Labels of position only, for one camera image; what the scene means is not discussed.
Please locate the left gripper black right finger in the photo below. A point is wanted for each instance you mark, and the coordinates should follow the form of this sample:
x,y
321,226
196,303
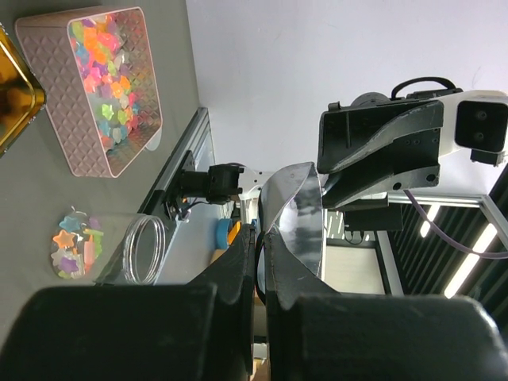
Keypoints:
x,y
317,333

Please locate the clear plastic jar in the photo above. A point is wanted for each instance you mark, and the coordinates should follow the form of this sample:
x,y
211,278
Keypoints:
x,y
120,248

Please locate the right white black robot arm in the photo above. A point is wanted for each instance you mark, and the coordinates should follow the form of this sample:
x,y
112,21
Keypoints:
x,y
224,182

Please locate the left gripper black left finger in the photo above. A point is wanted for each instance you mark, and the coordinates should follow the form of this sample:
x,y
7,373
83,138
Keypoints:
x,y
201,330

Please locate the pink tin of bright gummies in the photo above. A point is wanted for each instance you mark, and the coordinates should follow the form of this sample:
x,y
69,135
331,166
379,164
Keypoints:
x,y
95,65

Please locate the silver metal scoop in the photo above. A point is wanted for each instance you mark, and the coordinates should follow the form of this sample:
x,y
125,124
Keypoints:
x,y
290,203

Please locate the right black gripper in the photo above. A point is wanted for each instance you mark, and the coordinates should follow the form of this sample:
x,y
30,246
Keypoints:
x,y
369,216

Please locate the gold tin of star candies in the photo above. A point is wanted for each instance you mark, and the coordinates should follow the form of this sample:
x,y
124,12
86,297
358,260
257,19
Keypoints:
x,y
22,96

